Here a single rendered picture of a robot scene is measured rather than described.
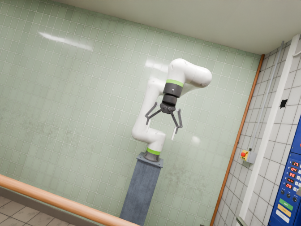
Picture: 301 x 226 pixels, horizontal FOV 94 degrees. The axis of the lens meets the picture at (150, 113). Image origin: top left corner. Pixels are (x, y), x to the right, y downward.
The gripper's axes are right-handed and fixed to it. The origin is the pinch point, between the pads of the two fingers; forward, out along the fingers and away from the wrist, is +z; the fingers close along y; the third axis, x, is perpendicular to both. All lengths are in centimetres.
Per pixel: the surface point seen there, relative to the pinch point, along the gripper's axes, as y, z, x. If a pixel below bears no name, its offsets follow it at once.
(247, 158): -84, 5, -61
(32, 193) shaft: 36, 28, 29
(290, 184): -88, 9, -21
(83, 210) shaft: 17.5, 27.5, 28.6
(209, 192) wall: -78, 60, -95
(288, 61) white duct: -91, -86, -55
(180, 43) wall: 3, -100, -98
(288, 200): -88, 18, -19
